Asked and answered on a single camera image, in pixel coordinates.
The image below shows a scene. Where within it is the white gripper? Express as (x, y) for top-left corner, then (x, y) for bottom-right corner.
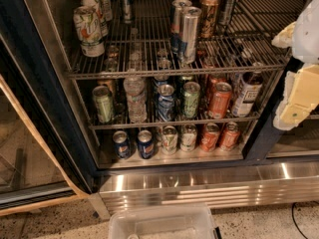
(271, 0), (319, 130)

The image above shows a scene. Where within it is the orange soda can middle shelf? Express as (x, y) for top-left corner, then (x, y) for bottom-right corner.
(208, 82), (232, 120)

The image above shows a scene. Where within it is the black tall energy can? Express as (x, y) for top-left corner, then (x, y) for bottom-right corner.
(218, 0), (237, 26)

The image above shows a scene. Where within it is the green Mountain Dew can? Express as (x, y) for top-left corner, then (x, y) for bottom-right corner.
(182, 82), (200, 119)

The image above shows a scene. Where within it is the left orange can bottom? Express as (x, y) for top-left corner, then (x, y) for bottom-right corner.
(199, 122), (220, 152)

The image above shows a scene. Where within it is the front gold tall can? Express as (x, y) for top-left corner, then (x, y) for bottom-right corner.
(200, 0), (219, 39)

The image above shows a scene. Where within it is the stainless steel fridge base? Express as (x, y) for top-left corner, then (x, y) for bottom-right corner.
(89, 161), (319, 220)

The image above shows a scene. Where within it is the front silver Red Bull can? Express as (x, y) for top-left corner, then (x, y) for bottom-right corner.
(177, 6), (201, 64)

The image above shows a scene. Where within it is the silver red bull can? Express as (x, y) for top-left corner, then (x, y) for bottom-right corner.
(170, 0), (192, 54)
(177, 6), (201, 64)

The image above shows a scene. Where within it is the right 7up can bottom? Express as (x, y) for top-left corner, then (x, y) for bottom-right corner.
(180, 123), (197, 152)

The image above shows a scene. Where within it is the blue Pepsi can middle shelf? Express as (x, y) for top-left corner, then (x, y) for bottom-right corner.
(157, 84), (175, 121)

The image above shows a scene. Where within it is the left 7up can bottom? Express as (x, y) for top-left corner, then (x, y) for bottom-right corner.
(161, 126), (177, 155)

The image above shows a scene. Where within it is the right Pepsi can bottom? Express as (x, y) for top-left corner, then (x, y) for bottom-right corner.
(138, 129), (154, 159)

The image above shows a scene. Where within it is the pepsi can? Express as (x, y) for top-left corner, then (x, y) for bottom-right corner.
(138, 129), (154, 159)
(113, 130), (131, 159)

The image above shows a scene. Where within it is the dark slim can top shelf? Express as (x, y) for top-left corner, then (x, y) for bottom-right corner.
(120, 0), (134, 24)

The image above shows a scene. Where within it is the left Pepsi can bottom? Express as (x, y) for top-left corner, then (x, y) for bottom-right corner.
(113, 130), (131, 159)

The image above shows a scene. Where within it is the green can middle shelf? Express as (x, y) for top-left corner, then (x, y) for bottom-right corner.
(92, 86), (114, 123)

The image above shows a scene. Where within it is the open glass fridge door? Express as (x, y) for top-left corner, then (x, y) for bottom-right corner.
(0, 41), (88, 216)

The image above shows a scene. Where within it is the brown glass drink bottle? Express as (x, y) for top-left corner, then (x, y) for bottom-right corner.
(231, 71), (263, 118)

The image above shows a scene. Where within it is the clear plastic water bottle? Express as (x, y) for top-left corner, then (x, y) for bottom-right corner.
(124, 77), (147, 123)

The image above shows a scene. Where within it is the clear plastic bin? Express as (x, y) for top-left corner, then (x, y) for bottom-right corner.
(109, 203), (222, 239)

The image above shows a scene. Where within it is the black floor cable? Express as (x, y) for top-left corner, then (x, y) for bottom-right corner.
(291, 201), (319, 239)

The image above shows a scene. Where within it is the top wire shelf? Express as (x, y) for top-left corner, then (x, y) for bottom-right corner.
(70, 0), (306, 80)

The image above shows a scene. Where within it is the wire shelf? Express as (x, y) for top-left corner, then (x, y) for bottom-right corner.
(77, 71), (283, 131)
(70, 0), (306, 80)

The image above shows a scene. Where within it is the middle wire shelf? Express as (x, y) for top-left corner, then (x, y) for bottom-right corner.
(77, 71), (283, 131)

